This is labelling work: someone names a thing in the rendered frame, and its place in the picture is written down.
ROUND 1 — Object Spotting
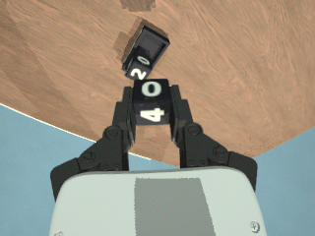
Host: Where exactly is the black number cube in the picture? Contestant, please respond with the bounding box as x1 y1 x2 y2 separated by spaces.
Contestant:
132 79 172 126
125 52 153 81

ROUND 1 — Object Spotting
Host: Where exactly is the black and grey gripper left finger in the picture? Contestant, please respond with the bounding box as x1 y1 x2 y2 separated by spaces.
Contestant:
50 87 136 202

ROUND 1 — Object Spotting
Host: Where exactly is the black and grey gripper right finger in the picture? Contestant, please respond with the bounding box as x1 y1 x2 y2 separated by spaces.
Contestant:
169 85 258 192

